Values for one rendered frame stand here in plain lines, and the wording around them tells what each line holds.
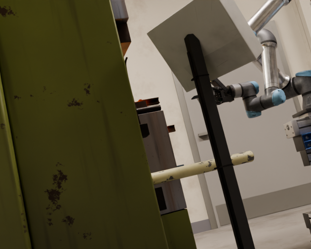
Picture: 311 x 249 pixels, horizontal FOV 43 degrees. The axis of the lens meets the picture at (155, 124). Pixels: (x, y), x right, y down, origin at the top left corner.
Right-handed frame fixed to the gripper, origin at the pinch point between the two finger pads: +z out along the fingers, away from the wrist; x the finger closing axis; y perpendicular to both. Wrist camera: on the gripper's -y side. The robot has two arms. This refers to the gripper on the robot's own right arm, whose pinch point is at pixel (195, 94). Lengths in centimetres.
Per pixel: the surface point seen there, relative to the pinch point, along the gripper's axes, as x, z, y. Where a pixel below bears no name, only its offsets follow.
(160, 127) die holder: -15.9, 27.8, 16.0
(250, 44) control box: -71, 8, 3
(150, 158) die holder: -16.0, 35.8, 28.6
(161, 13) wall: 231, -89, -158
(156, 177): -39, 42, 38
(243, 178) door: 215, -129, 54
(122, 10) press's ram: -17, 33, -41
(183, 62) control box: -49, 24, -2
